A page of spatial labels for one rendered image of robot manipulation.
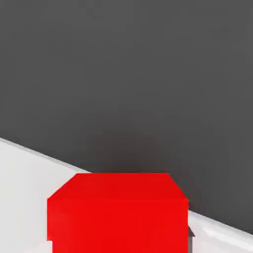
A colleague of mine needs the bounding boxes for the small red cube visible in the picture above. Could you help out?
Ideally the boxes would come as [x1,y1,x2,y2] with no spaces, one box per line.
[46,172,190,253]

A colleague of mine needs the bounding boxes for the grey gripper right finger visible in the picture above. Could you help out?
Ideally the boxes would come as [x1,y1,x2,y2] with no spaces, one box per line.
[187,225,219,253]

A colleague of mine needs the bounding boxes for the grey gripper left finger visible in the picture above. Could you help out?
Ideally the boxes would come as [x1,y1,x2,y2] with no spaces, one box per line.
[24,240,53,253]

